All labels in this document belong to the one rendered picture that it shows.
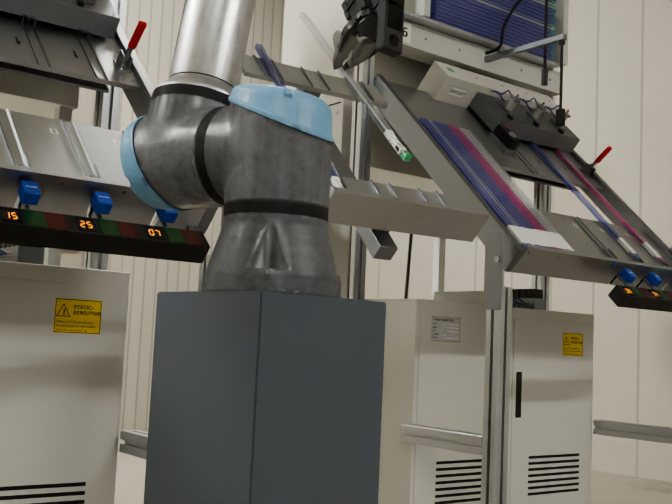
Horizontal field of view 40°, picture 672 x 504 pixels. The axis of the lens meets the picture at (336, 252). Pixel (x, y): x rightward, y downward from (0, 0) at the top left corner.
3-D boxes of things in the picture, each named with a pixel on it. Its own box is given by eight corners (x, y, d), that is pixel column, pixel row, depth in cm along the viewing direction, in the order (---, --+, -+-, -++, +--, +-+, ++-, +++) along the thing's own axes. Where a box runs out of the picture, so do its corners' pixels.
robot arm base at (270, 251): (368, 301, 100) (372, 211, 101) (263, 291, 90) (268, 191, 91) (278, 301, 111) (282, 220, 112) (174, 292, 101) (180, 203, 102)
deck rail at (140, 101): (205, 234, 155) (219, 205, 152) (194, 233, 154) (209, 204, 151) (99, 29, 200) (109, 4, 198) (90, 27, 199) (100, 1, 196)
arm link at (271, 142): (287, 196, 93) (293, 67, 94) (189, 202, 101) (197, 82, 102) (351, 213, 103) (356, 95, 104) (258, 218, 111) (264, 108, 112)
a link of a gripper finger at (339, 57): (328, 52, 181) (355, 18, 175) (336, 73, 177) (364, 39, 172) (315, 48, 179) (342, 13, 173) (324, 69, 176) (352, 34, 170)
